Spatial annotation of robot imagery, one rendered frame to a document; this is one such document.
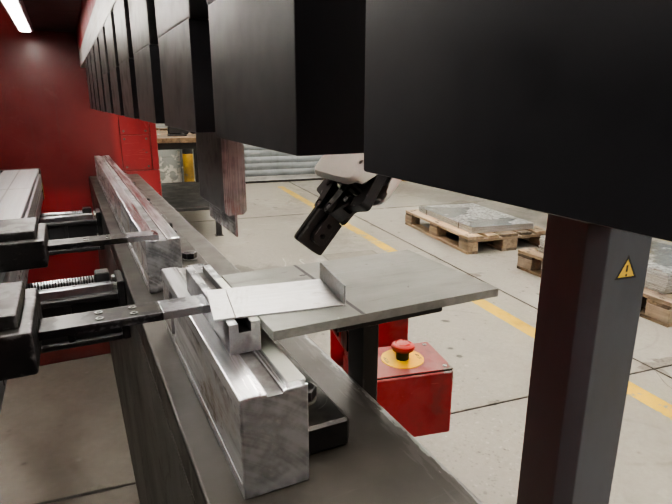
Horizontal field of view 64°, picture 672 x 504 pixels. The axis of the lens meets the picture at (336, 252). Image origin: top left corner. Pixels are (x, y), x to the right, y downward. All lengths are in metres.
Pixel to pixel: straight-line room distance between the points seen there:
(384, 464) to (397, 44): 0.43
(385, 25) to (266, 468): 0.39
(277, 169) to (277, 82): 8.18
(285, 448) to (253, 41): 0.33
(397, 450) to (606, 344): 0.73
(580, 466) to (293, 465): 0.91
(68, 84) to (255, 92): 2.39
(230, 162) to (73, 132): 2.20
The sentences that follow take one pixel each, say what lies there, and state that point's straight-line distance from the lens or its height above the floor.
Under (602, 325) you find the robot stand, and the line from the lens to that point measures 1.18.
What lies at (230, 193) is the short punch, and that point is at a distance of 0.48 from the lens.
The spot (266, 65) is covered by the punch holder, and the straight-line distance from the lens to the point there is 0.27.
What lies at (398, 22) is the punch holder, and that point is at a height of 1.22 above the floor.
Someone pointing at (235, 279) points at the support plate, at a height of 1.00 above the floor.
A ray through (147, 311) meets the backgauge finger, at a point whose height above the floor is 1.00.
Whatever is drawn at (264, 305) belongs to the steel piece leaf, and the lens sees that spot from 0.54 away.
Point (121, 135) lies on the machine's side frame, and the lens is 2.68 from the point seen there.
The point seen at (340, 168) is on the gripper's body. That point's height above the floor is 1.13.
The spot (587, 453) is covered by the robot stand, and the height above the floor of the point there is 0.48.
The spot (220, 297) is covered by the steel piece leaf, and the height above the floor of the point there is 1.00.
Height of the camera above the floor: 1.20
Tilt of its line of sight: 16 degrees down
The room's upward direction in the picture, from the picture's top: straight up
